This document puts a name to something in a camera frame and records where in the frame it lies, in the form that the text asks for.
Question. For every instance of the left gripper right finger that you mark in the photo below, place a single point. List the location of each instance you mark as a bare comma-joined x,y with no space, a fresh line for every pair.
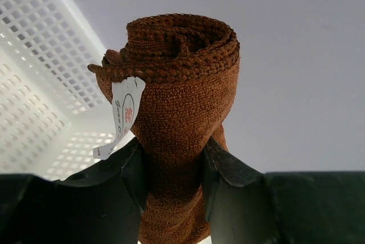
243,205

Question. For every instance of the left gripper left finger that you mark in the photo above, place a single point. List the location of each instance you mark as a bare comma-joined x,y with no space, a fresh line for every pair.
100,204

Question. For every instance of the brown microfiber towel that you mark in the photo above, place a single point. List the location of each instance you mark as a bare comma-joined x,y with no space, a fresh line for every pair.
190,65

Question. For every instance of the white perforated plastic basket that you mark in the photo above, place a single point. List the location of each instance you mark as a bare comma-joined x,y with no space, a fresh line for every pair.
52,111

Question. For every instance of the white towel label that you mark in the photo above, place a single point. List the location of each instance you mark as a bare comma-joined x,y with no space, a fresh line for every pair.
125,106

